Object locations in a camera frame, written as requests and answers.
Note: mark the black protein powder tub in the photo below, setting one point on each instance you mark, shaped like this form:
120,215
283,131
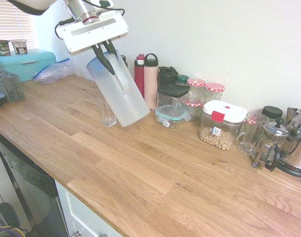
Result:
124,60

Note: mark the bottle with green lid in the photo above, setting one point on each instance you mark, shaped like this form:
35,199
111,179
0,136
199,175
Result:
183,79

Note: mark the pink water bottle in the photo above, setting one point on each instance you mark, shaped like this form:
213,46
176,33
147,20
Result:
150,86

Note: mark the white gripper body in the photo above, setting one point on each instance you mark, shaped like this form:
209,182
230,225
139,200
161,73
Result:
96,32

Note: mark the grey dish rack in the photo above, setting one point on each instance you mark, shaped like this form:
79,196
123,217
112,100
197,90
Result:
12,86

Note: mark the glass jar red checkered lid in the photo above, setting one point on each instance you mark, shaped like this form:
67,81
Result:
196,84
214,89

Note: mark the teal bread box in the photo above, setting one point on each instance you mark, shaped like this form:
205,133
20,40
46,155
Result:
24,64

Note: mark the white window blinds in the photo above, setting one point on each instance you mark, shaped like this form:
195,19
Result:
9,27

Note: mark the white cabinet drawer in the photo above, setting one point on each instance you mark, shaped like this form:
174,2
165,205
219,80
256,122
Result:
81,212

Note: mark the glass container teal lid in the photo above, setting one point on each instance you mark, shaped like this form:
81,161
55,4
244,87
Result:
171,114

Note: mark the green oatmeal cup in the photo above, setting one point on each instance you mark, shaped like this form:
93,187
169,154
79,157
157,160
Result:
1,48

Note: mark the red water bottle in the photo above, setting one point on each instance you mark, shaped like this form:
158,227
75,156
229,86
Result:
139,76

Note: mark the jar with black lid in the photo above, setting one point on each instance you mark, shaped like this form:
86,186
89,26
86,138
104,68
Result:
271,112

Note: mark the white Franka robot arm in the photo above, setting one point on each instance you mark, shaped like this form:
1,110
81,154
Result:
81,10

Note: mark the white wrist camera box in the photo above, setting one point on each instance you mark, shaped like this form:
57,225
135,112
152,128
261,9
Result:
103,3

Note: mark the dark bag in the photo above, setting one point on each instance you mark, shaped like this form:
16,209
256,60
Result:
4,217

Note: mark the brown oatmeal cup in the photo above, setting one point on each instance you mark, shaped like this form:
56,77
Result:
19,47

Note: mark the black shaker bottle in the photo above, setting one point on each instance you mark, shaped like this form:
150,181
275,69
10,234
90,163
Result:
167,76

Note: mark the small jar red checkered lid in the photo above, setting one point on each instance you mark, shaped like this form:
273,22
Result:
192,105
252,121

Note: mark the glass french press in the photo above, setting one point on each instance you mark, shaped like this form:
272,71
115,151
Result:
269,143

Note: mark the cereal container white lid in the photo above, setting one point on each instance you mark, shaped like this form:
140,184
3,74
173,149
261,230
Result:
224,116

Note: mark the translucent pitcher with blue lid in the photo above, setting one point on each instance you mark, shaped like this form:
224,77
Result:
125,106

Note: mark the clear faceted drinking glass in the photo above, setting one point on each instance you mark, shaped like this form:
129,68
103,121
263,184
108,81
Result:
104,116

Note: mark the stainless steel kettle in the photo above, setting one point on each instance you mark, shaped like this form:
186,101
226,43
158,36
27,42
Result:
298,153

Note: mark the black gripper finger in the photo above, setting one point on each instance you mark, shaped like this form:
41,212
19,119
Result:
103,58
109,47

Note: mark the black steel dishwasher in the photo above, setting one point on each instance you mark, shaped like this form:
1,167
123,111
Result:
34,197

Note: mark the clear zip plastic bag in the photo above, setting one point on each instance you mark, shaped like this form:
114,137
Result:
54,72

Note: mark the clear glass mug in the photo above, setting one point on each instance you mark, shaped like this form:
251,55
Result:
249,138

